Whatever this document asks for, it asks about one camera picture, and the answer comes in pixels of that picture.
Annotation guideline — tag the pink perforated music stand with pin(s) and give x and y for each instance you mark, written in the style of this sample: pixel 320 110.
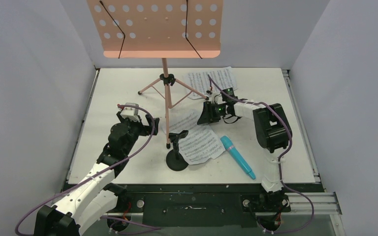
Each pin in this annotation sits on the pink perforated music stand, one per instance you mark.
pixel 159 29

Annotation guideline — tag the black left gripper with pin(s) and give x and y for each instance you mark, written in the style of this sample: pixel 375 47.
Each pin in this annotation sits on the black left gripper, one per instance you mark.
pixel 145 130

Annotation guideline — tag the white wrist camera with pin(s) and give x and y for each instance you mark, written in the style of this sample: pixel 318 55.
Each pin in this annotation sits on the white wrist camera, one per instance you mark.
pixel 213 96
pixel 130 112

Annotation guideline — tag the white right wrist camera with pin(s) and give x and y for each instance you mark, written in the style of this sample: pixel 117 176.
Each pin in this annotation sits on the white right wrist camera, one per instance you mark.
pixel 213 96

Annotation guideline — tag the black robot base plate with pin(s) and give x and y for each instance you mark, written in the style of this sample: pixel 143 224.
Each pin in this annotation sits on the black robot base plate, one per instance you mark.
pixel 197 218

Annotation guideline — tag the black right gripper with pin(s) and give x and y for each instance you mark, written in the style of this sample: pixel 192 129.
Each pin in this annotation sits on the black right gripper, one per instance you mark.
pixel 210 112

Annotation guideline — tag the white sheet music paper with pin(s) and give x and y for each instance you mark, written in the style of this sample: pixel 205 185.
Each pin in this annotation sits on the white sheet music paper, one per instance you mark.
pixel 201 143
pixel 199 80

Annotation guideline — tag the aluminium frame rail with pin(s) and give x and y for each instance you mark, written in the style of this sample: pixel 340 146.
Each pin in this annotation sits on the aluminium frame rail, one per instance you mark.
pixel 139 203

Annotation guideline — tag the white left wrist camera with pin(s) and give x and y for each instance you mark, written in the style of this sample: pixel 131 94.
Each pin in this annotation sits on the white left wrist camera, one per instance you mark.
pixel 130 112

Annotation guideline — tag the turquoise toy microphone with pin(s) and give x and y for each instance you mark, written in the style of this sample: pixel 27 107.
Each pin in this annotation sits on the turquoise toy microphone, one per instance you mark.
pixel 238 158

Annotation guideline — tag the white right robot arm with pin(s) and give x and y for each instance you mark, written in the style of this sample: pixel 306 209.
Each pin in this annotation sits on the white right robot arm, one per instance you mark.
pixel 270 124

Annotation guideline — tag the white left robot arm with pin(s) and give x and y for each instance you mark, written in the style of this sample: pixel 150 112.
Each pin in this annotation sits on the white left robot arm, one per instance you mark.
pixel 96 194

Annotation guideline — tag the black microphone stand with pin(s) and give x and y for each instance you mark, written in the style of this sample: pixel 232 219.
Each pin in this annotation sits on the black microphone stand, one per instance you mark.
pixel 174 159

